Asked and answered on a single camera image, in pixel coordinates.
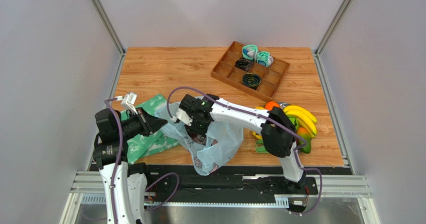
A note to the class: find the teal white rolled sock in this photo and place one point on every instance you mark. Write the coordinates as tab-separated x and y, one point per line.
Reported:
264	58
249	52

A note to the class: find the speckled round plate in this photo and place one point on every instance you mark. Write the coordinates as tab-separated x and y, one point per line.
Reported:
283	105

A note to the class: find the brown wooden compartment tray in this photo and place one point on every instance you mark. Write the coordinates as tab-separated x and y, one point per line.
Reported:
260	81

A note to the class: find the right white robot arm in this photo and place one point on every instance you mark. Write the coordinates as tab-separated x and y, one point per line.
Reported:
277	131

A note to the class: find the yellow fake banana bunch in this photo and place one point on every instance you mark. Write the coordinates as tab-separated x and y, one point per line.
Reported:
306	119

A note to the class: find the pink fake dragon fruit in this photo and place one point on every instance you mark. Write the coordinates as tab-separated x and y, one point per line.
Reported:
259	147

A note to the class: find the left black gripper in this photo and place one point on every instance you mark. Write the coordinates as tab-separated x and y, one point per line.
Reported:
149	124

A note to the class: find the orange fake tangerine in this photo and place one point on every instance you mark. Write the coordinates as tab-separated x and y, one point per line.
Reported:
272	104

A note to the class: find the red green fake mango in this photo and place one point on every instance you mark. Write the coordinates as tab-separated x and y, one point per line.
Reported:
304	134

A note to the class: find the black item in tray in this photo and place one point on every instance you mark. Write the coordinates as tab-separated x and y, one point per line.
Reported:
244	64

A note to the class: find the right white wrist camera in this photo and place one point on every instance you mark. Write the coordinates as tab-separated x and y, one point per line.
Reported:
183	117

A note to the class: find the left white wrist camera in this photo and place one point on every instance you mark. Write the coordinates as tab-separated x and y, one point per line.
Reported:
127	101

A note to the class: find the green fake watermelon ball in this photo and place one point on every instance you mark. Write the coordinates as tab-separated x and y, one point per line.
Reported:
294	121

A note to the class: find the translucent printed plastic bag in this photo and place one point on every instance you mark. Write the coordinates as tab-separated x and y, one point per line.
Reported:
222	142

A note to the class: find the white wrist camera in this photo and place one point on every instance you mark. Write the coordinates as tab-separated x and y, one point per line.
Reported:
127	101
183	117

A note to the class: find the dark red fake grapes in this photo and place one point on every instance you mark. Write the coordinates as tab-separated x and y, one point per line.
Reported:
198	139

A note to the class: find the yellow fake bell pepper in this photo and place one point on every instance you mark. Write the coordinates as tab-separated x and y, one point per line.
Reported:
257	136

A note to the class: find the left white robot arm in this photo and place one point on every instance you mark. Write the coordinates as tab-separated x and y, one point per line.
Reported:
124	185

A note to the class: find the aluminium frame rail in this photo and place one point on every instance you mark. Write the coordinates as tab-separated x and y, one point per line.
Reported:
343	197

